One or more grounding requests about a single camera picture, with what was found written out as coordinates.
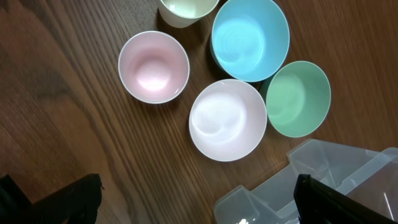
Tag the clear plastic storage container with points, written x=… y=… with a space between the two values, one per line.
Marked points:
x=368 y=177

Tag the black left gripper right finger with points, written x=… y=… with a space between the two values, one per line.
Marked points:
x=319 y=203

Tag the pink cup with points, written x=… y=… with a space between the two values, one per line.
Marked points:
x=153 y=67

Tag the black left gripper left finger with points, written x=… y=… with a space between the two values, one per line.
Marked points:
x=78 y=202

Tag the light blue bowl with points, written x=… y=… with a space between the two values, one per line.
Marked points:
x=250 y=39

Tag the yellow cup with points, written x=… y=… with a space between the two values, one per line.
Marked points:
x=183 y=13

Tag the light green bowl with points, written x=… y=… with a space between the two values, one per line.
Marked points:
x=297 y=98

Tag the light pink bowl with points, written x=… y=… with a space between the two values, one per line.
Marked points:
x=228 y=120

